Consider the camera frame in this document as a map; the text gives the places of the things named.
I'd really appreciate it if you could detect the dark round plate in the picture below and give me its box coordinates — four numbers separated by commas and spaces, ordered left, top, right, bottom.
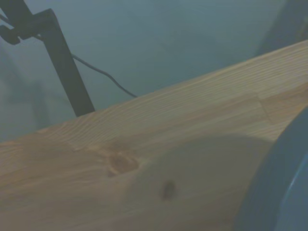
231, 108, 308, 231

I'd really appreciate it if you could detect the black flat stand bar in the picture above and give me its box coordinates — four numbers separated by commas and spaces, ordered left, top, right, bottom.
0, 0, 96, 118

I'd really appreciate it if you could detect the thin dark cable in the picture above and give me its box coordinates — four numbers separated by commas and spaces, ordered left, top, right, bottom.
71, 54, 138, 98

